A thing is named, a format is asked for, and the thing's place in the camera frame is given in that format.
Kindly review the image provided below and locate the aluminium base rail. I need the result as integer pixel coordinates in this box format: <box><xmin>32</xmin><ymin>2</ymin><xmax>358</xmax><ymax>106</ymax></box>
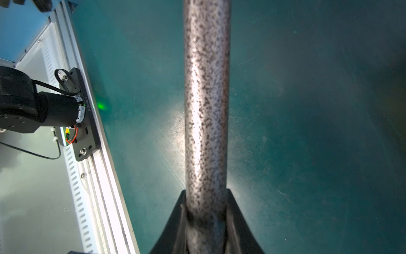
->
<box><xmin>12</xmin><ymin>0</ymin><xmax>140</xmax><ymax>254</ymax></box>

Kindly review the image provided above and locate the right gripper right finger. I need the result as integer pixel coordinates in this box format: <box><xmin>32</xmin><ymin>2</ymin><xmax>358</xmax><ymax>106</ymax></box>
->
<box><xmin>225</xmin><ymin>189</ymin><xmax>264</xmax><ymax>254</ymax></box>

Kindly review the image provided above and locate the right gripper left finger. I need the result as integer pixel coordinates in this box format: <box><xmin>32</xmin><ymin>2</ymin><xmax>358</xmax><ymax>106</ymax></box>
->
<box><xmin>150</xmin><ymin>190</ymin><xmax>188</xmax><ymax>254</ymax></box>

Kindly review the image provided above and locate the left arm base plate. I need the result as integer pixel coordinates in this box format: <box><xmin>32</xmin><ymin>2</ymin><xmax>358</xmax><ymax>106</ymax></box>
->
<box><xmin>55</xmin><ymin>68</ymin><xmax>100</xmax><ymax>162</ymax></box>

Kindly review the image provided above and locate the red grip rake front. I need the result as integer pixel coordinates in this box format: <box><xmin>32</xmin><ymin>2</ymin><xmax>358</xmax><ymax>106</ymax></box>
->
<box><xmin>184</xmin><ymin>1</ymin><xmax>231</xmax><ymax>254</ymax></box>

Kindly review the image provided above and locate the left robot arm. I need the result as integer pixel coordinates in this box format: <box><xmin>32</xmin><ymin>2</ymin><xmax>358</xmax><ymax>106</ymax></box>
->
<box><xmin>1</xmin><ymin>66</ymin><xmax>86</xmax><ymax>133</ymax></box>

